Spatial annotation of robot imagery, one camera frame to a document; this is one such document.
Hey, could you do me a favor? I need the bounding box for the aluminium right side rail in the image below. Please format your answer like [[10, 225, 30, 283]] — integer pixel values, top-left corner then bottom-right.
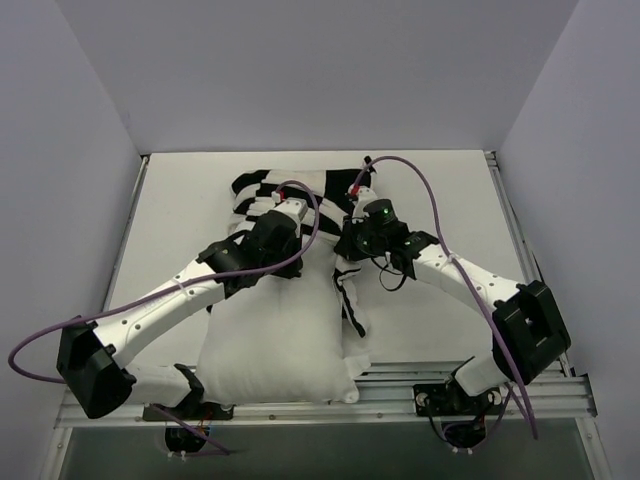
[[484, 151, 543, 282]]

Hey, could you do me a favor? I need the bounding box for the aluminium rail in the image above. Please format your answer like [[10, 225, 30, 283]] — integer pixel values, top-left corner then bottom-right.
[[100, 155, 150, 311], [484, 151, 543, 282], [55, 364, 597, 428]]

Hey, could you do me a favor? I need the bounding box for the thin black wire loop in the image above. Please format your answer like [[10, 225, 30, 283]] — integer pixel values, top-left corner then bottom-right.
[[378, 254, 409, 292]]

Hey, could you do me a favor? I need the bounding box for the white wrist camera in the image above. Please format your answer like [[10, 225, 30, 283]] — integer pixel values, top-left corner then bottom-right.
[[347, 185, 378, 218], [274, 198, 309, 224]]

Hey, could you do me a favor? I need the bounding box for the aluminium front rail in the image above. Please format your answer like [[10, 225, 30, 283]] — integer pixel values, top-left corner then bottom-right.
[[55, 364, 597, 428]]

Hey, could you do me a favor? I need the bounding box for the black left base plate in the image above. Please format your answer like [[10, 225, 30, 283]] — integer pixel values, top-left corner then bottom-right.
[[142, 402, 234, 422]]

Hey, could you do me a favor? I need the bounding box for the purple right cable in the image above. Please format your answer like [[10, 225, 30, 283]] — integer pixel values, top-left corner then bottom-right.
[[347, 155, 540, 441]]

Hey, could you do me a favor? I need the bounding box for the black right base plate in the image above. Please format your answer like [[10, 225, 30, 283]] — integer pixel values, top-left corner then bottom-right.
[[412, 383, 451, 417]]

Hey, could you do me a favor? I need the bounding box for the white pillow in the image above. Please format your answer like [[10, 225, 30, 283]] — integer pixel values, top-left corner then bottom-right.
[[196, 240, 370, 405]]

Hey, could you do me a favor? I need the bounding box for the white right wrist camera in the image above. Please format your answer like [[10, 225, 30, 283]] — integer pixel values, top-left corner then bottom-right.
[[347, 185, 378, 218]]

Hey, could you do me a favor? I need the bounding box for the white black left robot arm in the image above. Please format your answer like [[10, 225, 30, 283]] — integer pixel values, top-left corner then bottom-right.
[[57, 200, 308, 419]]

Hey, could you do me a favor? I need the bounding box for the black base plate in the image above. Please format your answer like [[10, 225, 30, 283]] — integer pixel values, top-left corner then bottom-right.
[[412, 383, 451, 417], [142, 402, 234, 422]]

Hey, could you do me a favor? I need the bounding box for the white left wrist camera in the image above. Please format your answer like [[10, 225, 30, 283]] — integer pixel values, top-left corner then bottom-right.
[[274, 198, 309, 224]]

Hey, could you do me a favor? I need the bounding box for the black white checkered pillowcase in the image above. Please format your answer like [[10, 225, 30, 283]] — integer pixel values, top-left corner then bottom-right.
[[224, 153, 379, 339]]

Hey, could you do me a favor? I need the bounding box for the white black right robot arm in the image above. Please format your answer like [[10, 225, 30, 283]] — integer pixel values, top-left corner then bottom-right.
[[334, 187, 571, 413]]

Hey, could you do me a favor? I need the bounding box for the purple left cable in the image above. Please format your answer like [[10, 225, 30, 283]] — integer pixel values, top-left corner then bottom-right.
[[7, 179, 321, 459]]

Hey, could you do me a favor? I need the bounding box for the aluminium left side rail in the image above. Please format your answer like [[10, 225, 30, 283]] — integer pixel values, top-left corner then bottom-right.
[[100, 155, 150, 311]]

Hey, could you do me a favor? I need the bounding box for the purple cable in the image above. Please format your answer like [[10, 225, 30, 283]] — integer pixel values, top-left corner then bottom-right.
[[7, 179, 321, 459], [347, 155, 540, 441]]

